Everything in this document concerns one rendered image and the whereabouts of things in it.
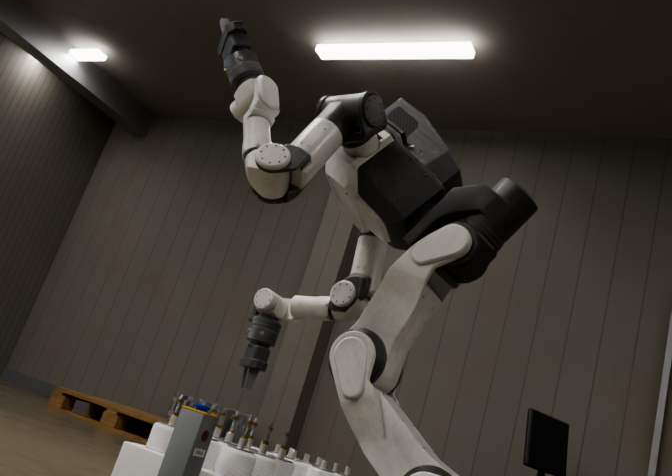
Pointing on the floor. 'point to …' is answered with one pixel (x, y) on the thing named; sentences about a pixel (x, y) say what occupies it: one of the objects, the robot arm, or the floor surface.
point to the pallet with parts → (117, 421)
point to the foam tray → (142, 462)
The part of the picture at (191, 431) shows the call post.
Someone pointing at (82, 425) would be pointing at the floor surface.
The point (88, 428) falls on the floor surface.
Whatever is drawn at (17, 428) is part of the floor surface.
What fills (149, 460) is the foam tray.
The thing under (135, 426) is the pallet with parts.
